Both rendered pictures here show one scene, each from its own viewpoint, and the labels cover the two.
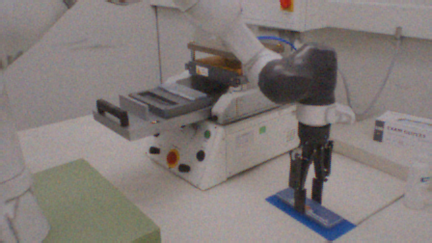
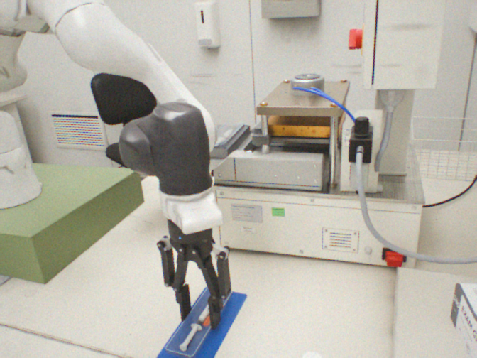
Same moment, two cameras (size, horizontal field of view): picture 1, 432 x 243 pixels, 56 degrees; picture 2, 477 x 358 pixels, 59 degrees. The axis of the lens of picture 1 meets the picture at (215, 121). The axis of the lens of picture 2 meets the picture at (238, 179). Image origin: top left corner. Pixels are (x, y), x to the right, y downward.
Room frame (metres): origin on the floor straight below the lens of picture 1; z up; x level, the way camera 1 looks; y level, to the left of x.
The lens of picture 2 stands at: (0.63, -0.82, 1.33)
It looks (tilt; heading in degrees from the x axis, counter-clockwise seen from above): 24 degrees down; 58
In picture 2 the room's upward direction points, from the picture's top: 4 degrees counter-clockwise
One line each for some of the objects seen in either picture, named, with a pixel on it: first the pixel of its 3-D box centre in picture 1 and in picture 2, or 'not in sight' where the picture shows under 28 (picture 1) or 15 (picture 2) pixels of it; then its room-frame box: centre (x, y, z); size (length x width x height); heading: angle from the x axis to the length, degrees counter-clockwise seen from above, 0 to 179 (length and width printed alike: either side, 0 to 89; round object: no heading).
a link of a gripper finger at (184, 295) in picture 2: (300, 199); (184, 302); (0.86, -0.21, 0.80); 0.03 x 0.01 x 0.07; 35
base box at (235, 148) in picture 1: (236, 125); (303, 198); (1.28, -0.07, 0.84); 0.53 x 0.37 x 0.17; 129
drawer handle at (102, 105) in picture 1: (111, 111); not in sight; (1.02, 0.28, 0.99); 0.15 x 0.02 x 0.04; 39
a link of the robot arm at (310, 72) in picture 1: (299, 73); (162, 141); (0.87, -0.19, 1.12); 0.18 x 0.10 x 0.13; 101
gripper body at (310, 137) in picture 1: (312, 140); (191, 236); (0.88, -0.23, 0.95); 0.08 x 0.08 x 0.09
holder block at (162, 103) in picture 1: (169, 99); (210, 139); (1.14, 0.13, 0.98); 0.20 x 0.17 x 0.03; 39
